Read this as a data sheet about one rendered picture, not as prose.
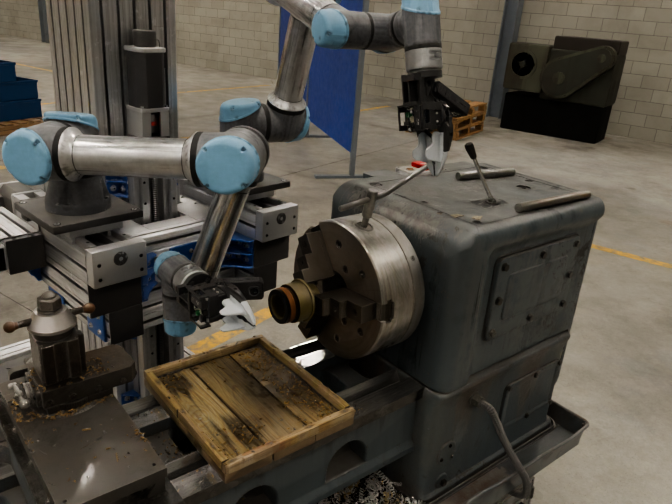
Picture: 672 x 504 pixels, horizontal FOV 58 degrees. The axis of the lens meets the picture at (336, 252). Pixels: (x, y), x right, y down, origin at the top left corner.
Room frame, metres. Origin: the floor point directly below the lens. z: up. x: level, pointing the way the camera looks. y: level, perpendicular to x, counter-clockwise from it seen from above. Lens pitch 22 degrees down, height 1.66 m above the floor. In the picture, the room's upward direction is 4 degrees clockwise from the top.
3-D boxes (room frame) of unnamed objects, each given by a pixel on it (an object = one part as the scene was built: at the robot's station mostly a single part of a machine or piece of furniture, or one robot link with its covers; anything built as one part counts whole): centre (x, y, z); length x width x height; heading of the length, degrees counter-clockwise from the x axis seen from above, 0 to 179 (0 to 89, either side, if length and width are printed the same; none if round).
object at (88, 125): (1.40, 0.64, 1.33); 0.13 x 0.12 x 0.14; 176
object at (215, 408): (1.07, 0.17, 0.89); 0.36 x 0.30 x 0.04; 41
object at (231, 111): (1.78, 0.30, 1.33); 0.13 x 0.12 x 0.14; 122
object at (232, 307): (1.05, 0.19, 1.10); 0.09 x 0.06 x 0.03; 40
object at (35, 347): (0.91, 0.47, 1.07); 0.07 x 0.07 x 0.10; 41
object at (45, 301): (0.91, 0.48, 1.17); 0.04 x 0.04 x 0.03
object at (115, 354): (0.93, 0.46, 0.99); 0.20 x 0.10 x 0.05; 131
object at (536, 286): (1.52, -0.33, 1.06); 0.59 x 0.48 x 0.39; 131
